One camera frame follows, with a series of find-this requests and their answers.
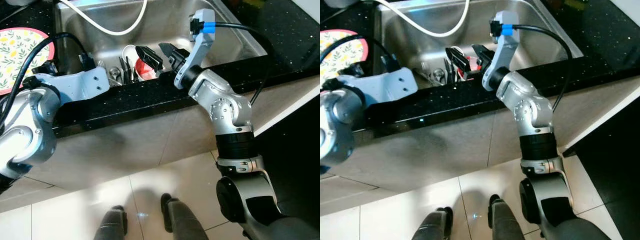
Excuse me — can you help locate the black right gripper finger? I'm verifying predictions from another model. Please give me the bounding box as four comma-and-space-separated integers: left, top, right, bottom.
446, 47, 472, 80
136, 46, 164, 71
159, 43, 187, 63
472, 45, 497, 76

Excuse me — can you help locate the red and white cup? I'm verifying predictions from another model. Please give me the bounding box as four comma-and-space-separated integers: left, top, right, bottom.
134, 59, 160, 82
465, 56, 483, 75

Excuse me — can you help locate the stainless steel sink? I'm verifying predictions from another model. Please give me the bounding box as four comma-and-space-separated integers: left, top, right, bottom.
52, 0, 269, 89
372, 0, 586, 90

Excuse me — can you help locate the floral plate with pink rim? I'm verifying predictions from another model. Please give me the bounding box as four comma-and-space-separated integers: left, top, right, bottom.
320, 29, 370, 84
0, 27, 55, 96

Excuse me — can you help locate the beige counter cabinet front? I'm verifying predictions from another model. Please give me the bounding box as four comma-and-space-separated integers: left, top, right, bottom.
327, 75, 640, 196

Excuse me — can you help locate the grey robot left leg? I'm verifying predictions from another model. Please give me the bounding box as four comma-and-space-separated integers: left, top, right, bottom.
94, 205, 129, 240
412, 207, 454, 240

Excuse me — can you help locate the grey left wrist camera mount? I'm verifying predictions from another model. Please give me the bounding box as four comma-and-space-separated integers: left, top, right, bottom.
34, 67, 111, 104
345, 67, 419, 107

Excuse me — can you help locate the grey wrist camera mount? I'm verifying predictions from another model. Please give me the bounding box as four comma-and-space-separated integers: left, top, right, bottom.
482, 10, 521, 92
175, 8, 217, 89
345, 67, 419, 107
34, 67, 111, 104

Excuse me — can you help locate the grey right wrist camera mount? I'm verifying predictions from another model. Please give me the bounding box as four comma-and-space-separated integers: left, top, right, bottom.
175, 8, 217, 89
482, 10, 521, 92

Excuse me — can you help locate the white hose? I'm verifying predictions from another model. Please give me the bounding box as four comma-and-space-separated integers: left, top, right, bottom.
375, 0, 471, 38
56, 0, 149, 36

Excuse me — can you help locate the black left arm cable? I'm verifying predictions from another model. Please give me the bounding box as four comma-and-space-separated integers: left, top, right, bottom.
0, 32, 90, 128
320, 33, 387, 95

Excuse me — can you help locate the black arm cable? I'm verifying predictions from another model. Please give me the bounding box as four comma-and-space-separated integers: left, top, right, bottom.
320, 33, 387, 95
0, 32, 90, 128
514, 23, 574, 114
212, 22, 274, 107

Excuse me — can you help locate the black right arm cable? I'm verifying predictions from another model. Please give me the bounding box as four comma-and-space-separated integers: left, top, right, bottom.
212, 22, 274, 107
514, 23, 574, 114

